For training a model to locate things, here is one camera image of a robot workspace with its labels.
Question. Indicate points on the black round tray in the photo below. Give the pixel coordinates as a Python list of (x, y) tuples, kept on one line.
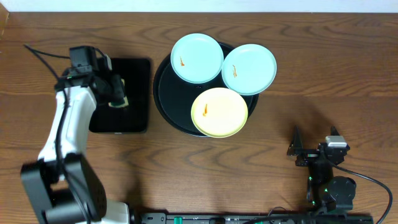
[(174, 97)]

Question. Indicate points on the yellow green sponge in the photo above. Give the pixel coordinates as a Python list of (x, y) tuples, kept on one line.
[(120, 98)]

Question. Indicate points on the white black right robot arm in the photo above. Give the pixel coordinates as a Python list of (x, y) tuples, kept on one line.
[(327, 192)]

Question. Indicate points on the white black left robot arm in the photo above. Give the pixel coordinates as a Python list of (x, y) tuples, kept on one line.
[(61, 185)]

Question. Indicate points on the yellow plate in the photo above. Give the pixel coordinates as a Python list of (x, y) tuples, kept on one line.
[(219, 112)]

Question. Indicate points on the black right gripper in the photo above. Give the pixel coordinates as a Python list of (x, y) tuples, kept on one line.
[(295, 148)]

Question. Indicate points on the black rectangular tray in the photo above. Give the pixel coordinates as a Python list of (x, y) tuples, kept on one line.
[(134, 117)]

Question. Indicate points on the light blue plate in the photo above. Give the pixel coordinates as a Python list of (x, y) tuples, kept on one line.
[(249, 69), (197, 58)]

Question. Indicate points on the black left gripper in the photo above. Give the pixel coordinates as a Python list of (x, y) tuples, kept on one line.
[(115, 90)]

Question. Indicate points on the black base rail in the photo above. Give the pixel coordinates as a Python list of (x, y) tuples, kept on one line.
[(274, 218)]

